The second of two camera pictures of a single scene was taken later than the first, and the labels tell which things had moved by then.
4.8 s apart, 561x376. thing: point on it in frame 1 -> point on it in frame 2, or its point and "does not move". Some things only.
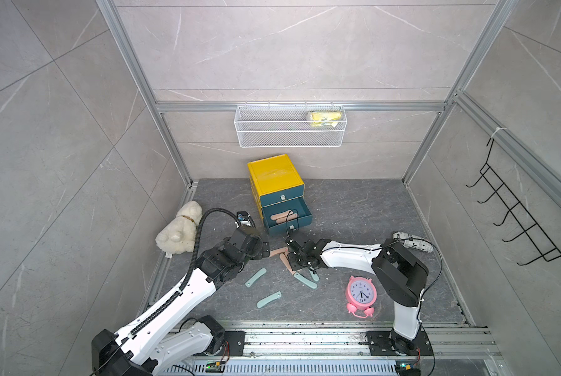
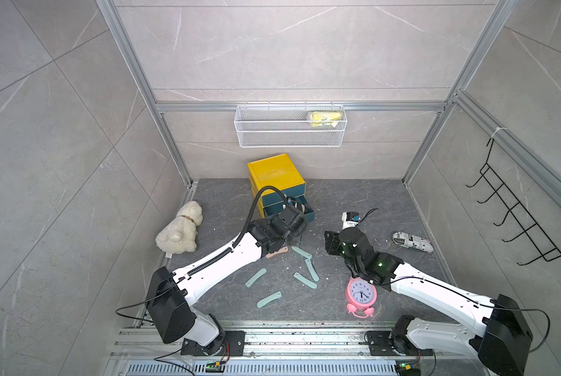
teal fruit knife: x=305 y=280 does not move
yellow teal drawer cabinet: x=279 y=190 does not move
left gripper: x=257 y=252 -> x=297 y=233
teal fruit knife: x=313 y=275 does not move
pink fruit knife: x=278 y=251 does not move
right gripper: x=291 y=261 -> x=332 y=241
